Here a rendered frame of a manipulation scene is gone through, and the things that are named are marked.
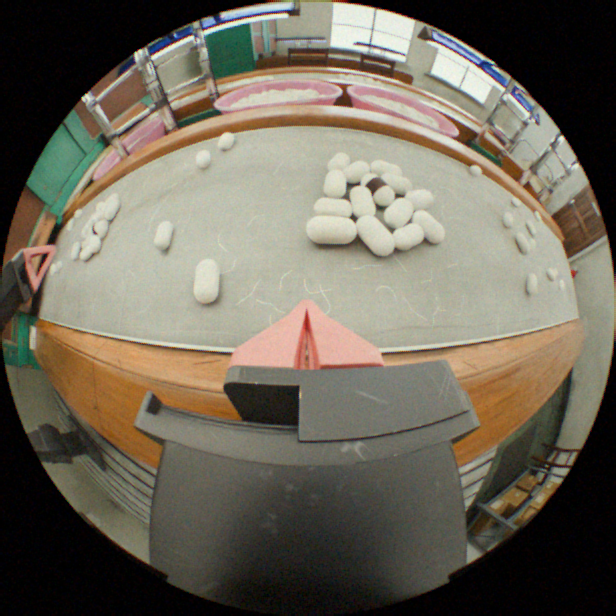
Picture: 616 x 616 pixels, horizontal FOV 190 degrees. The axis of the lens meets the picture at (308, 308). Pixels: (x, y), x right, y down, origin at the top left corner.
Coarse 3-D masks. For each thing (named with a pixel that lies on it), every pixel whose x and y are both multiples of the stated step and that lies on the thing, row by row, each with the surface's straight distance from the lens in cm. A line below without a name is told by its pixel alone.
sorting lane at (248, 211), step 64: (320, 128) 32; (128, 192) 40; (192, 192) 25; (256, 192) 21; (320, 192) 20; (448, 192) 29; (64, 256) 60; (128, 256) 26; (192, 256) 19; (256, 256) 16; (320, 256) 16; (384, 256) 17; (448, 256) 21; (512, 256) 34; (64, 320) 45; (128, 320) 23; (192, 320) 17; (256, 320) 14; (384, 320) 15; (448, 320) 19; (512, 320) 28
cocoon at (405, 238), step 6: (402, 228) 17; (408, 228) 17; (414, 228) 18; (420, 228) 18; (396, 234) 17; (402, 234) 17; (408, 234) 17; (414, 234) 17; (420, 234) 18; (396, 240) 17; (402, 240) 16; (408, 240) 17; (414, 240) 17; (420, 240) 18; (396, 246) 17; (402, 246) 17; (408, 246) 17
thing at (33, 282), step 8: (32, 248) 38; (40, 248) 39; (48, 248) 40; (48, 256) 40; (48, 264) 40; (24, 272) 38; (32, 272) 38; (40, 272) 38; (32, 280) 37; (40, 280) 38; (32, 288) 37
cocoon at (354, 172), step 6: (354, 162) 22; (360, 162) 22; (348, 168) 21; (354, 168) 20; (360, 168) 21; (366, 168) 21; (348, 174) 20; (354, 174) 20; (360, 174) 21; (348, 180) 21; (354, 180) 20; (360, 180) 21
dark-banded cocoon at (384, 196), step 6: (366, 174) 20; (372, 174) 20; (366, 180) 20; (384, 186) 19; (378, 192) 19; (384, 192) 19; (390, 192) 19; (372, 198) 19; (378, 198) 19; (384, 198) 19; (390, 198) 19; (378, 204) 19; (384, 204) 19
